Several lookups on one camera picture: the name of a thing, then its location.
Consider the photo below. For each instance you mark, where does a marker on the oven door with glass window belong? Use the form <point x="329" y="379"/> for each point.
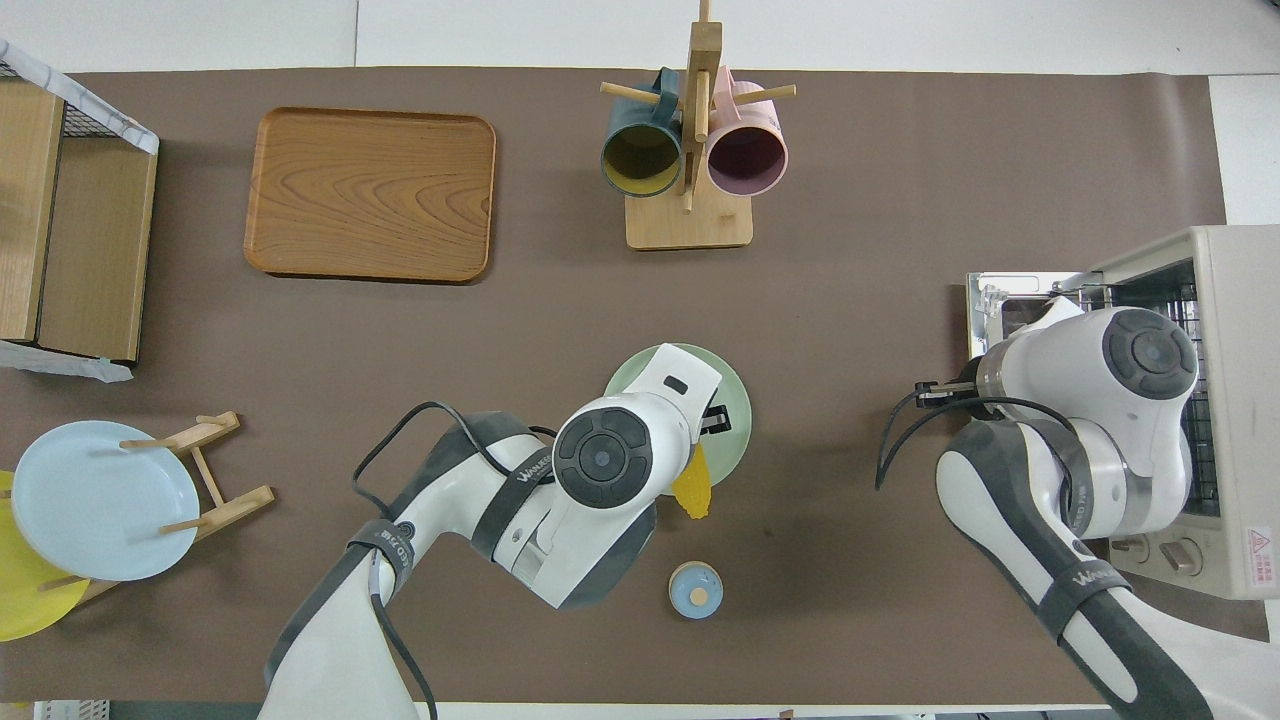
<point x="985" y="300"/>

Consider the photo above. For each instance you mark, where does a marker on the yellow plate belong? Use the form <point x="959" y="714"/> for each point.
<point x="25" y="605"/>

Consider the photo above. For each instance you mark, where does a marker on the pale green plate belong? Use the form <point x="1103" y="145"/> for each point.
<point x="737" y="450"/>

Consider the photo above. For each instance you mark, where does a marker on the beige toaster oven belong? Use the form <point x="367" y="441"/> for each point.
<point x="1240" y="300"/>

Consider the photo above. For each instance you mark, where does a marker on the wooden mug tree stand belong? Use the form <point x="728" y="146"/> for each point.
<point x="690" y="225"/>

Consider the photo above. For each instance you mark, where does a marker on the pink mug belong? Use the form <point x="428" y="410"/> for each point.
<point x="747" y="160"/>

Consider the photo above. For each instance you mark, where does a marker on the brown wooden tray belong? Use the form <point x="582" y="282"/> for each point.
<point x="370" y="195"/>

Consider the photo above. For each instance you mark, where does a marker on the light blue plate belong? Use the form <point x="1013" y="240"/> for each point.
<point x="90" y="500"/>

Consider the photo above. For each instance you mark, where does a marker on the white checked cloth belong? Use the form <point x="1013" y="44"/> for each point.
<point x="60" y="362"/>

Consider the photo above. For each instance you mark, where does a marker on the wooden plate rack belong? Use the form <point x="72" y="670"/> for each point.
<point x="235" y="505"/>

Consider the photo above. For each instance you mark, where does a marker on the yellow corn cob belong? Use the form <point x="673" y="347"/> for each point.
<point x="692" y="495"/>

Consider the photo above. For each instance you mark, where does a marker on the brown table mat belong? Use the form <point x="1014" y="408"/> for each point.
<point x="850" y="200"/>

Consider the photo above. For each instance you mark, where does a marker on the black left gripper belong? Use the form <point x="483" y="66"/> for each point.
<point x="716" y="420"/>

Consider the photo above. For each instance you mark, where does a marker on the dark blue mug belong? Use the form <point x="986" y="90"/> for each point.
<point x="640" y="160"/>

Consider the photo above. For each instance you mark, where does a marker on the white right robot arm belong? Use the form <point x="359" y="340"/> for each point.
<point x="1100" y="360"/>

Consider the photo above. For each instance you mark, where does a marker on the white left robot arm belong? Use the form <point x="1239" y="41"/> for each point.
<point x="600" y="460"/>

